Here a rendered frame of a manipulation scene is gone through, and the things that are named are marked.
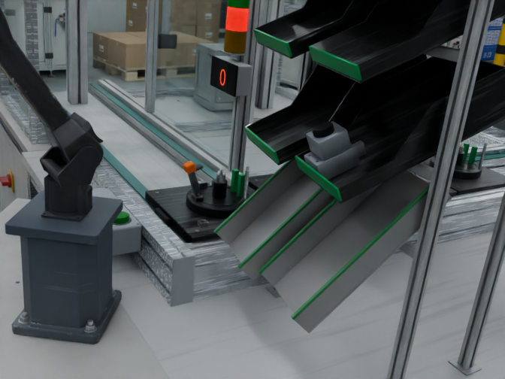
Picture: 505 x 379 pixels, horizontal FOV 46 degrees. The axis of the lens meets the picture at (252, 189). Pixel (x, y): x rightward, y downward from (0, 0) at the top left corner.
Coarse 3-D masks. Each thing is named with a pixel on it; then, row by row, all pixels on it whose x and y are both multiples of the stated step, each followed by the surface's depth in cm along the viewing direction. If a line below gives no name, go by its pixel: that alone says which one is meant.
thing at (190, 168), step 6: (186, 162) 121; (192, 162) 120; (186, 168) 120; (192, 168) 120; (198, 168) 121; (192, 174) 121; (192, 180) 122; (192, 186) 123; (198, 186) 123; (198, 192) 123
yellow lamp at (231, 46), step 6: (228, 30) 135; (228, 36) 135; (234, 36) 134; (240, 36) 135; (228, 42) 135; (234, 42) 135; (240, 42) 135; (228, 48) 136; (234, 48) 135; (240, 48) 136
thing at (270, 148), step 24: (312, 72) 100; (384, 72) 90; (312, 96) 102; (336, 96) 103; (360, 96) 90; (264, 120) 100; (288, 120) 101; (312, 120) 98; (336, 120) 91; (264, 144) 92; (288, 144) 89
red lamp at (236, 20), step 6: (228, 12) 133; (234, 12) 132; (240, 12) 132; (246, 12) 133; (228, 18) 134; (234, 18) 133; (240, 18) 133; (246, 18) 134; (228, 24) 134; (234, 24) 133; (240, 24) 134; (246, 24) 135; (234, 30) 134; (240, 30) 134; (246, 30) 136
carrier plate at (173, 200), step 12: (156, 192) 131; (168, 192) 132; (180, 192) 133; (252, 192) 137; (156, 204) 126; (168, 204) 126; (180, 204) 127; (168, 216) 121; (180, 216) 121; (192, 216) 122; (180, 228) 117; (192, 228) 116; (204, 228) 117; (192, 240) 113
